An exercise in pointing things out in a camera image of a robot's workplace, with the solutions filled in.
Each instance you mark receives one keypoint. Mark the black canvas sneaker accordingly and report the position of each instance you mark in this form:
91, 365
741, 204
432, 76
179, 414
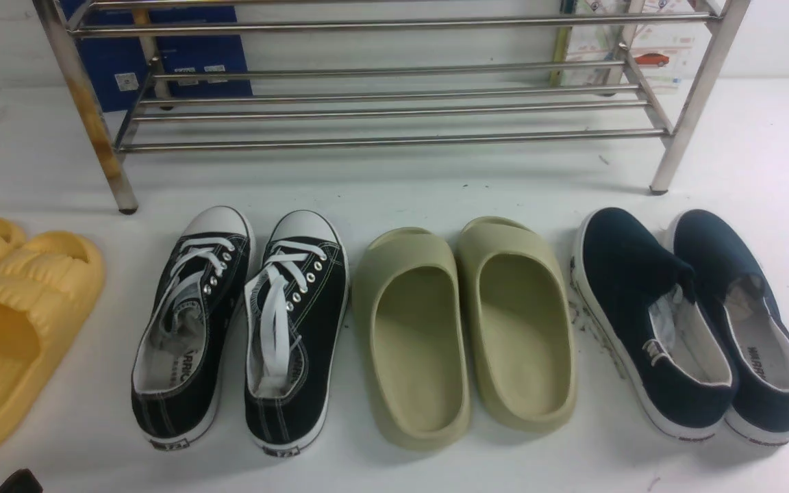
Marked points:
294, 307
176, 381

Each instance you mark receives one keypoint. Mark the navy slip-on shoe left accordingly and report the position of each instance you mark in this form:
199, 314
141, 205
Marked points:
643, 301

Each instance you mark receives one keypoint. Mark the navy slip-on shoe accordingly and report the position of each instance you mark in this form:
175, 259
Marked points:
643, 301
734, 293

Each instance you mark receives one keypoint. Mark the stainless steel shoe rack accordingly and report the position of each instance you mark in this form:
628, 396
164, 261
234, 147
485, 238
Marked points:
625, 87

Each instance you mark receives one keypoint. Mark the navy slip-on shoe right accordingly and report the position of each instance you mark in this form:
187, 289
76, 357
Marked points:
734, 293

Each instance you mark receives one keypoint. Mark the olive green slipper left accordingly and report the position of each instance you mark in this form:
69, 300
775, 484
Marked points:
406, 309

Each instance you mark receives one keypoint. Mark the olive green slipper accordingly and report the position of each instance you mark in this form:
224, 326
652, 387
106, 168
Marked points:
514, 293
406, 309

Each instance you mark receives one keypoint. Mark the olive green slipper right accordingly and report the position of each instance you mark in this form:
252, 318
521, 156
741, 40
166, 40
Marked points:
514, 293

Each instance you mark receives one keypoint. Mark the white printed cardboard box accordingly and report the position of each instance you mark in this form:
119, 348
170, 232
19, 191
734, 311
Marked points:
662, 51

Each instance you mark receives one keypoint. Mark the blue cardboard box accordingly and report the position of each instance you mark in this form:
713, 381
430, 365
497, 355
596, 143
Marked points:
117, 66

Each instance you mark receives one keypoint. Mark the yellow ribbed slipper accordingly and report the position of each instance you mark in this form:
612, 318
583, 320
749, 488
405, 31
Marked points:
48, 288

